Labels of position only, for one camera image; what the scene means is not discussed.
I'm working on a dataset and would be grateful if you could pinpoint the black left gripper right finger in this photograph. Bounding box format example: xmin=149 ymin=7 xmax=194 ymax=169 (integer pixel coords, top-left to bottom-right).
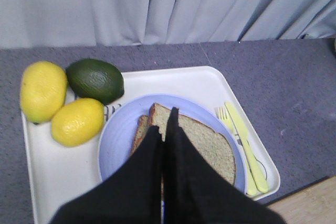
xmin=163 ymin=108 xmax=284 ymax=223

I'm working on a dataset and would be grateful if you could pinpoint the wooden cutting board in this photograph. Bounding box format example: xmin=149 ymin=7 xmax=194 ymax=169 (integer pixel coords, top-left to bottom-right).
xmin=269 ymin=176 xmax=335 ymax=224

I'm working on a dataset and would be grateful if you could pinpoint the white rectangular tray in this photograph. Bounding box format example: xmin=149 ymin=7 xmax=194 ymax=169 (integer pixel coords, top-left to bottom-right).
xmin=23 ymin=66 xmax=280 ymax=223

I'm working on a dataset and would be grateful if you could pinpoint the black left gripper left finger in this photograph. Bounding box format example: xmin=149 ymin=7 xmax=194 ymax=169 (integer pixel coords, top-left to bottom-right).
xmin=50 ymin=126 xmax=163 ymax=223

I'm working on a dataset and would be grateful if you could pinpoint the green lime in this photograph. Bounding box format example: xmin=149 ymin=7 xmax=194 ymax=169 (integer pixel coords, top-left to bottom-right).
xmin=66 ymin=58 xmax=124 ymax=104

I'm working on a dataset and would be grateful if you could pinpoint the light blue plate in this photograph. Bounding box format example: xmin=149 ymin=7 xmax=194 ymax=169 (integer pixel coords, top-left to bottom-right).
xmin=98 ymin=94 xmax=246 ymax=193

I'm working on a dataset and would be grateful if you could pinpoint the yellow plastic knife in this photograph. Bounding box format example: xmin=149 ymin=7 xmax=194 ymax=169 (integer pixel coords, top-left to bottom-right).
xmin=225 ymin=102 xmax=269 ymax=193

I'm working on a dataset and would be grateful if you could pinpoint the bread slice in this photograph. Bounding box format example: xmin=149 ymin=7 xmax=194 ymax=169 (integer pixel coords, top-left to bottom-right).
xmin=148 ymin=103 xmax=236 ymax=185
xmin=129 ymin=115 xmax=148 ymax=156

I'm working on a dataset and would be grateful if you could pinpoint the grey curtain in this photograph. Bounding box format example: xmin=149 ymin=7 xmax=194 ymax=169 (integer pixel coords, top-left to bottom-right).
xmin=1 ymin=0 xmax=335 ymax=49

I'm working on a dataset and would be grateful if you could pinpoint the yellow lemon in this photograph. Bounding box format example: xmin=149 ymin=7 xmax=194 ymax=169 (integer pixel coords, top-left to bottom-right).
xmin=20 ymin=61 xmax=67 ymax=123
xmin=51 ymin=98 xmax=104 ymax=147

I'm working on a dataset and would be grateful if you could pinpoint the yellow plastic fork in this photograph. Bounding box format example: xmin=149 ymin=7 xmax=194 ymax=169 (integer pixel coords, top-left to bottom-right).
xmin=217 ymin=106 xmax=258 ymax=197

